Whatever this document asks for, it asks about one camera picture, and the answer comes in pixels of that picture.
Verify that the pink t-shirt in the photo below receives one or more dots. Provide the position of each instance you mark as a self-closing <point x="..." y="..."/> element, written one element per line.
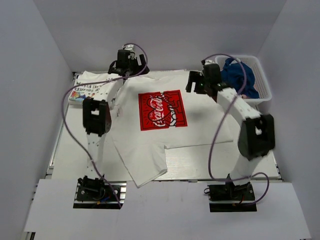
<point x="245" y="96"/>

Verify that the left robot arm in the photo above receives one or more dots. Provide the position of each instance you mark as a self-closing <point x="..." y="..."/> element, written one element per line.
<point x="96" y="110"/>

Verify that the white Coca-Cola t-shirt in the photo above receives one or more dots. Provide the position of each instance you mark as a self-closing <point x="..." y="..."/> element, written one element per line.
<point x="156" y="114"/>

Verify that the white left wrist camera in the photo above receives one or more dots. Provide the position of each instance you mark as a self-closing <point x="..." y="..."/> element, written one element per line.
<point x="129" y="47"/>

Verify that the folded white printed t-shirt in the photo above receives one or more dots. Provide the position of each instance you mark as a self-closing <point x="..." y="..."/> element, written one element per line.
<point x="85" y="87"/>

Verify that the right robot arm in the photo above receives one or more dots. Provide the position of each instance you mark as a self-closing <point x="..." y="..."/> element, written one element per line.
<point x="257" y="133"/>

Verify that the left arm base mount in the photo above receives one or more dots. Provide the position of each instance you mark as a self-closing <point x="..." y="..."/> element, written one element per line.
<point x="97" y="194"/>

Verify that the white perforated plastic basket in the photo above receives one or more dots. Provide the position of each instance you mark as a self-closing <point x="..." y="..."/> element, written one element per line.
<point x="261" y="82"/>

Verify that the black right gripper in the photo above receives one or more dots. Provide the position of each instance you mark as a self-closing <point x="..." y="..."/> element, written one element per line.
<point x="196" y="77"/>

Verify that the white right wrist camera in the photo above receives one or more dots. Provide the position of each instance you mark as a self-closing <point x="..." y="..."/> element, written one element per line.
<point x="207" y="62"/>

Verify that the navy blue t-shirt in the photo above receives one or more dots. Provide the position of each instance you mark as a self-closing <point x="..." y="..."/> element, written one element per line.
<point x="232" y="74"/>

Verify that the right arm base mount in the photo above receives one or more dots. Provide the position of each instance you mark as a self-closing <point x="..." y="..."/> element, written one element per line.
<point x="227" y="198"/>

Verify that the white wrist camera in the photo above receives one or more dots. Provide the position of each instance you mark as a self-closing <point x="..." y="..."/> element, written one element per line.
<point x="129" y="47"/>
<point x="207" y="62"/>

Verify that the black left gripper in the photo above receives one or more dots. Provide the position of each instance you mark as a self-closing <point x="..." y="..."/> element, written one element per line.
<point x="139" y="68"/>

